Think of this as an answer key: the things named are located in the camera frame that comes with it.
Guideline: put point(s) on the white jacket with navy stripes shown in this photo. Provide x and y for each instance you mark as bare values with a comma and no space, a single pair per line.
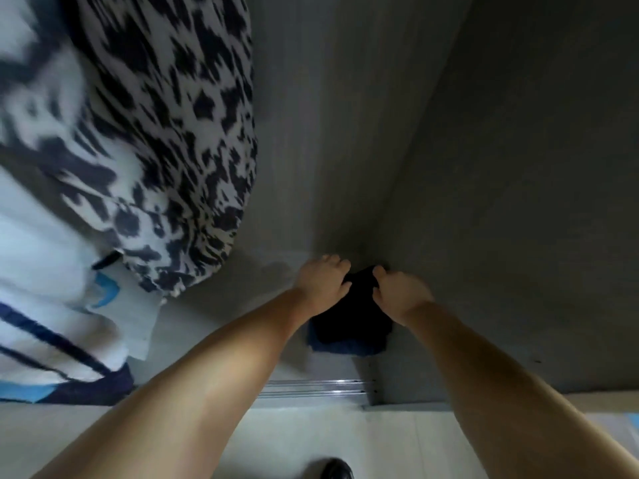
50,294

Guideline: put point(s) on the person's left forearm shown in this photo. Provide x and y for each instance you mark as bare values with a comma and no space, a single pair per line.
180,404

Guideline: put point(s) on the person's black shoe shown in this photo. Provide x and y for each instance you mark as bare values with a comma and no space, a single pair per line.
337,469

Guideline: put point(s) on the person's left hand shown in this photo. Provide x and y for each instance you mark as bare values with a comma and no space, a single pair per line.
319,284

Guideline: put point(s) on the blue jeans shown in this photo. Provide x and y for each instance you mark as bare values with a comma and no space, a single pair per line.
325,344

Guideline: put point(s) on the person's right forearm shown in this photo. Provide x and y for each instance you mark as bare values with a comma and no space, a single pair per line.
509,404

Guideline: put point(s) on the grey wardrobe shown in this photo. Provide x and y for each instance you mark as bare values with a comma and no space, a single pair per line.
479,144

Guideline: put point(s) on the person's right hand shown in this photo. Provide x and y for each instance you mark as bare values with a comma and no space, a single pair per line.
401,292

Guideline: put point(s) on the black white patterned garment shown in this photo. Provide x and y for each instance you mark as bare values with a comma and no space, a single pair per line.
170,124

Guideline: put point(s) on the black trousers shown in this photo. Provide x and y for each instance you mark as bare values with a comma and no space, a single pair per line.
354,314

